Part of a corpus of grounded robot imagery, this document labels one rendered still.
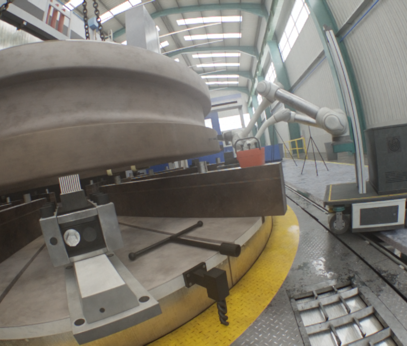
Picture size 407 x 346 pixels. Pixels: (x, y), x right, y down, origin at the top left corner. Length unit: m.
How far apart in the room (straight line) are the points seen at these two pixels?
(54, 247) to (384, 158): 2.10
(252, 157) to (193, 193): 0.60
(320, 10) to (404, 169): 11.11
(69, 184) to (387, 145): 2.08
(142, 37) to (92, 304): 6.81
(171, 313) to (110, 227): 0.50
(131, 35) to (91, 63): 5.76
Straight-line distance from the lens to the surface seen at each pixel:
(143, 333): 1.09
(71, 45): 1.59
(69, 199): 1.04
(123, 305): 0.75
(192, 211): 1.87
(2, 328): 1.08
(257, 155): 1.54
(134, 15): 7.71
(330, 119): 1.51
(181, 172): 3.59
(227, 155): 2.74
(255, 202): 1.60
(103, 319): 0.76
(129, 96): 1.69
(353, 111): 1.91
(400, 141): 1.86
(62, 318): 0.95
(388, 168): 1.85
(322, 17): 12.16
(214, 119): 7.00
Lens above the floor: 0.80
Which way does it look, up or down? 4 degrees down
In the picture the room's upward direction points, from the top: 10 degrees counter-clockwise
